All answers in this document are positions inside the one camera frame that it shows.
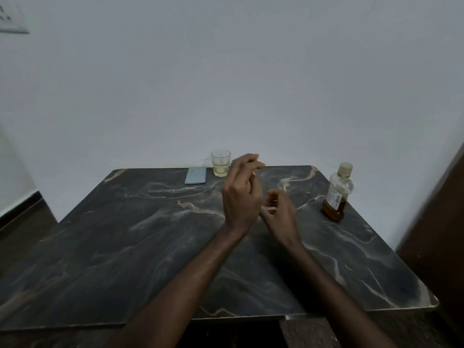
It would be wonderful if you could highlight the person's left hand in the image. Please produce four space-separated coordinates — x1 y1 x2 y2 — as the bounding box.
222 153 266 237

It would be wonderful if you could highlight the person's right hand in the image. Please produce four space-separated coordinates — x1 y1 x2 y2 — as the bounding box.
259 189 301 247

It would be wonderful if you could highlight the person's left forearm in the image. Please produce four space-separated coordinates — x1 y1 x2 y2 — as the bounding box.
115 226 247 348

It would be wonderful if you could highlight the person's right forearm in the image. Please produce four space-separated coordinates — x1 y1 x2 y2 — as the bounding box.
281 238 399 348

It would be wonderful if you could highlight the clear drinking glass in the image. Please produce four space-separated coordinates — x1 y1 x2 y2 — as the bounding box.
211 149 231 177

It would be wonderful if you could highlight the light blue smartphone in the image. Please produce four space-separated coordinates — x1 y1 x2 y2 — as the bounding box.
184 167 207 185

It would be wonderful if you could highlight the clear bottle with amber liquid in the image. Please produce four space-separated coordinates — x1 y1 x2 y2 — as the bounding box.
321 162 355 222

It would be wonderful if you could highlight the dark wooden door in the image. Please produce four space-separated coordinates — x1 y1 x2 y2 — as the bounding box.
396 143 464 337

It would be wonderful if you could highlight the white wall switch plate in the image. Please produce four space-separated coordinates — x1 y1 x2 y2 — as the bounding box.
0 0 29 34

